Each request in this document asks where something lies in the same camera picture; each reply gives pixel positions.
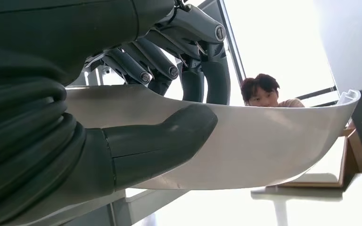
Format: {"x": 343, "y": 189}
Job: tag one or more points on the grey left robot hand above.
{"x": 74, "y": 31}

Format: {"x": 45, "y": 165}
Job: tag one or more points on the brown cardboard box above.
{"x": 354, "y": 156}

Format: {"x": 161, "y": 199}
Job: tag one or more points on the dark window frame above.
{"x": 233, "y": 46}

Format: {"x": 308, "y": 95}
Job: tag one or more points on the person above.
{"x": 262, "y": 93}

